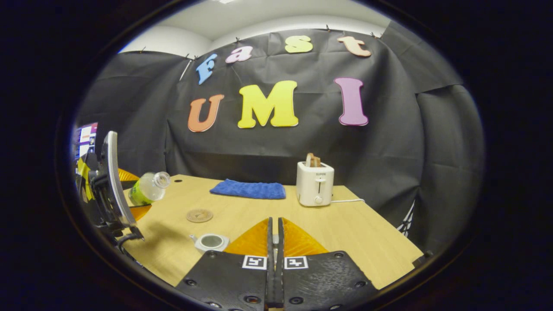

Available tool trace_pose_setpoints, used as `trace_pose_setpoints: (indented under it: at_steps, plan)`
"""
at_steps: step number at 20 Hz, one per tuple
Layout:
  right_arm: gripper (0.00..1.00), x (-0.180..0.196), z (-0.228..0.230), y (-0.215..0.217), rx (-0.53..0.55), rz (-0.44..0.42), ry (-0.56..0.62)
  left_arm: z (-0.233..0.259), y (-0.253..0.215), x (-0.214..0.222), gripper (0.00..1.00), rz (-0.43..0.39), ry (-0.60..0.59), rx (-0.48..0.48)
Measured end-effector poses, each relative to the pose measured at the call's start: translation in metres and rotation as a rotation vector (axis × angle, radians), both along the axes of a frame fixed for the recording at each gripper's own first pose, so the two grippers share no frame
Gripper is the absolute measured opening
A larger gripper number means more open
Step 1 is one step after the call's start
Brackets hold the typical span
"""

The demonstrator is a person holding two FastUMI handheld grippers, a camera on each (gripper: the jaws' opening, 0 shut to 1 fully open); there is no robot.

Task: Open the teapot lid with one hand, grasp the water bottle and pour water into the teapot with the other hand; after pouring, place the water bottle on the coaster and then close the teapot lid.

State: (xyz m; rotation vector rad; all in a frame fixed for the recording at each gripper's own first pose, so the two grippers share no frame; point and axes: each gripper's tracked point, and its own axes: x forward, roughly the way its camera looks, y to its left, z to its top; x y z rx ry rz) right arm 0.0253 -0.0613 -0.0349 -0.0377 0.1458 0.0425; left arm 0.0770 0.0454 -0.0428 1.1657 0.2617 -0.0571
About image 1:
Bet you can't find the black backdrop cloth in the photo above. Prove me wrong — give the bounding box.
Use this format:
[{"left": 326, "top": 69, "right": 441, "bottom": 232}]
[{"left": 76, "top": 19, "right": 485, "bottom": 251}]

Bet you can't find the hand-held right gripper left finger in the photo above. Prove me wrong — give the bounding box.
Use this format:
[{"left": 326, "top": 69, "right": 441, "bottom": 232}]
[{"left": 175, "top": 217, "right": 273, "bottom": 311}]

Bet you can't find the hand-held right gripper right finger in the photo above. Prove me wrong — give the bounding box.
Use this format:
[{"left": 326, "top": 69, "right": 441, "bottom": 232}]
[{"left": 276, "top": 217, "right": 378, "bottom": 311}]

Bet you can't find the round brown coaster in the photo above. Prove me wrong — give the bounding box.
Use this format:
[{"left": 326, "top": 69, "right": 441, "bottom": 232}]
[{"left": 186, "top": 209, "right": 214, "bottom": 223}]

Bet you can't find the clear green-label water bottle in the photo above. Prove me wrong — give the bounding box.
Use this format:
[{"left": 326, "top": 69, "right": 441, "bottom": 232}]
[{"left": 129, "top": 171, "right": 172, "bottom": 206}]

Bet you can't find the black and white patterned board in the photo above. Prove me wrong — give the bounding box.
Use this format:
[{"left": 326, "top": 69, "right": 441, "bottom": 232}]
[{"left": 396, "top": 200, "right": 416, "bottom": 237}]

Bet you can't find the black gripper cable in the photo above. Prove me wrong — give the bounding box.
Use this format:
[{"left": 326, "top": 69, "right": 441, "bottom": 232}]
[{"left": 116, "top": 226, "right": 145, "bottom": 254}]

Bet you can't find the white toaster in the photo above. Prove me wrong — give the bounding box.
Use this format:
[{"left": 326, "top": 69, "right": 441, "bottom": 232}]
[{"left": 296, "top": 161, "right": 335, "bottom": 207}]

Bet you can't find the white teacup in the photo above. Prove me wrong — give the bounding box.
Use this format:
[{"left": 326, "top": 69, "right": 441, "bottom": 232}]
[{"left": 190, "top": 233, "right": 230, "bottom": 254}]

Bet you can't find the blue folded towel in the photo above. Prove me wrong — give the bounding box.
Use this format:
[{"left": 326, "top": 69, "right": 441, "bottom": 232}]
[{"left": 210, "top": 179, "right": 286, "bottom": 200}]

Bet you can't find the computer monitor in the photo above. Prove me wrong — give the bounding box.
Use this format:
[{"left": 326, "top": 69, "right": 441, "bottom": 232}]
[{"left": 73, "top": 122, "right": 99, "bottom": 161}]

